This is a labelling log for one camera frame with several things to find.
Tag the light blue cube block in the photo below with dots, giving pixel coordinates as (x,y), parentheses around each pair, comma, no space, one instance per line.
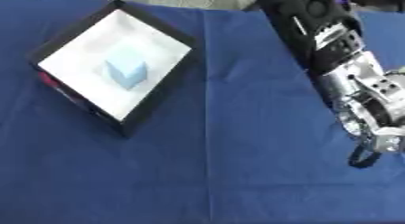
(125,71)

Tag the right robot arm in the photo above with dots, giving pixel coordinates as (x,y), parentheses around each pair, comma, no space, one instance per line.
(327,38)

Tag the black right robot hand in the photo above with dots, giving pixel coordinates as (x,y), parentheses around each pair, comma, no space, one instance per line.
(387,143)

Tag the black box with white inside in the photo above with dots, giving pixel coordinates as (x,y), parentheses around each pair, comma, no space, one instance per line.
(79,59)

